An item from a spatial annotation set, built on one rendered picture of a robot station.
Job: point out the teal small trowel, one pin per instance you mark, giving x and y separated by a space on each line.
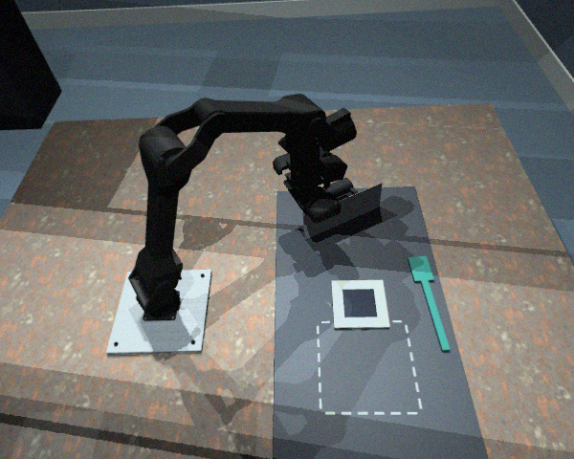
421 272

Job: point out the beige square tile with cream border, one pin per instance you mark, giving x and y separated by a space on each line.
359 304

